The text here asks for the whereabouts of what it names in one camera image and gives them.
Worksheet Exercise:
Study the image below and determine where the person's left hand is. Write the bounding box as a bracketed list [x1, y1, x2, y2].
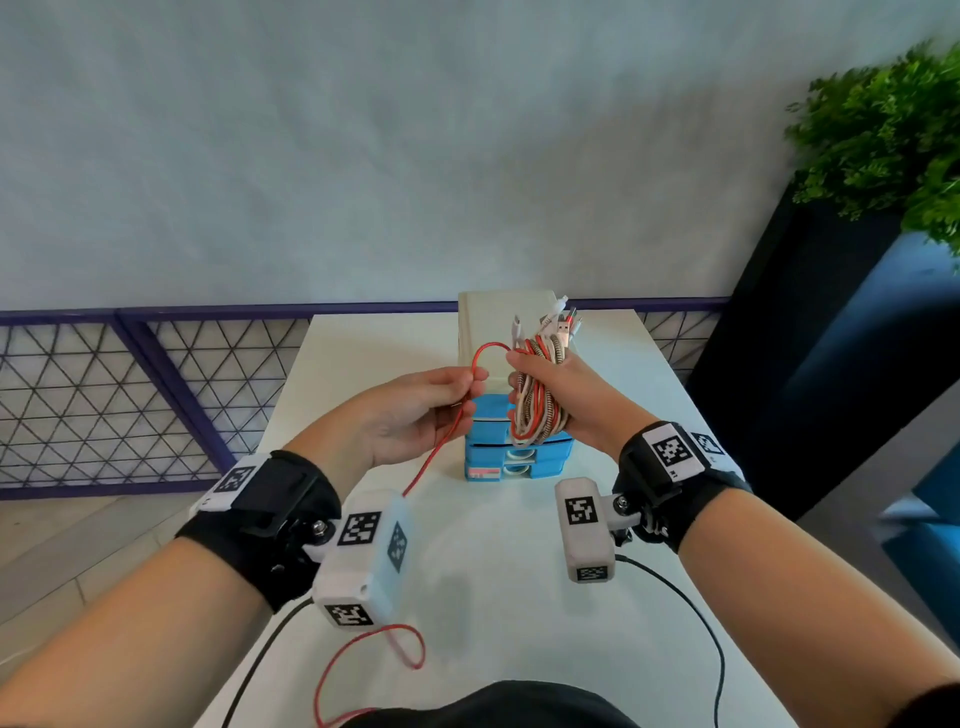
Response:
[284, 365, 489, 501]

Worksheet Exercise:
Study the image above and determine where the person's right hand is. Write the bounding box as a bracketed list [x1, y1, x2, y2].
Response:
[506, 348, 661, 462]

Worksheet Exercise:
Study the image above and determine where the bundle of braided cables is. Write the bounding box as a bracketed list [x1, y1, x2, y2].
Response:
[509, 294, 585, 450]

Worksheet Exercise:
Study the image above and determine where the red charging cable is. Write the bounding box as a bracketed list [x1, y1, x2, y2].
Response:
[312, 341, 528, 728]

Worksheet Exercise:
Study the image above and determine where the person's left forearm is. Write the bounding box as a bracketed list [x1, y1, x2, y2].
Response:
[0, 535, 276, 728]

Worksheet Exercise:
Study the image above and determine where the person's right forearm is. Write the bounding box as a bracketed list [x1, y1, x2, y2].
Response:
[678, 487, 960, 728]

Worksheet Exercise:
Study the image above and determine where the blue drawer organizer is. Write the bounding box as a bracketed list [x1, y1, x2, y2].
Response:
[456, 290, 576, 482]

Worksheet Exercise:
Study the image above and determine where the dark tall planter box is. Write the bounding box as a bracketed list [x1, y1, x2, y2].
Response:
[685, 178, 960, 520]

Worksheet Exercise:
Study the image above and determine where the purple mesh railing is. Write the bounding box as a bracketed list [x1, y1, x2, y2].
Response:
[0, 297, 731, 502]

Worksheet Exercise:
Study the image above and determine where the person's black clothing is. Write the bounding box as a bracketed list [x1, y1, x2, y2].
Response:
[340, 679, 640, 728]

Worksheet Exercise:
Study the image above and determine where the green leafy plant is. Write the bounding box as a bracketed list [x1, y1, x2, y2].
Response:
[784, 40, 960, 258]

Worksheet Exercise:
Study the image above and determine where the blue seat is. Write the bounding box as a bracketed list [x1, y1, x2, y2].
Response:
[880, 441, 960, 648]

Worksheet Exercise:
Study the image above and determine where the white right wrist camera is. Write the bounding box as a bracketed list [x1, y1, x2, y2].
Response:
[554, 477, 618, 585]

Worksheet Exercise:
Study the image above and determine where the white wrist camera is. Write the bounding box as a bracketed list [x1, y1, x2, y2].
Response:
[312, 489, 414, 630]
[554, 477, 618, 585]

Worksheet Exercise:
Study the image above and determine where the black right wrist strap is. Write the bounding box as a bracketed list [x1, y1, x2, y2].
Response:
[612, 421, 754, 555]

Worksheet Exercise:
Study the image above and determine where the black wrist strap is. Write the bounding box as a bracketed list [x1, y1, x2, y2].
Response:
[175, 449, 343, 614]
[612, 421, 754, 555]

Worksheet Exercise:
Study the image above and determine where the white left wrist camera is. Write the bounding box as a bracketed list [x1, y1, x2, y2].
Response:
[312, 489, 414, 630]

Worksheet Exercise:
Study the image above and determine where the black left wrist strap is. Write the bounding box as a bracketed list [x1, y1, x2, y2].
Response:
[175, 449, 343, 614]

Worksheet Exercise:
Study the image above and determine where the black right camera cable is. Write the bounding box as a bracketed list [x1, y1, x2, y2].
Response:
[614, 554, 728, 728]

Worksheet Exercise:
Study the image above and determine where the black camera cable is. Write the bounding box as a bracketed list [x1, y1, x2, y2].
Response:
[220, 595, 315, 728]
[614, 554, 728, 728]

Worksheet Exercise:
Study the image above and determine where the black left camera cable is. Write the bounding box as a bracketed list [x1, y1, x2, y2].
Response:
[220, 595, 315, 728]

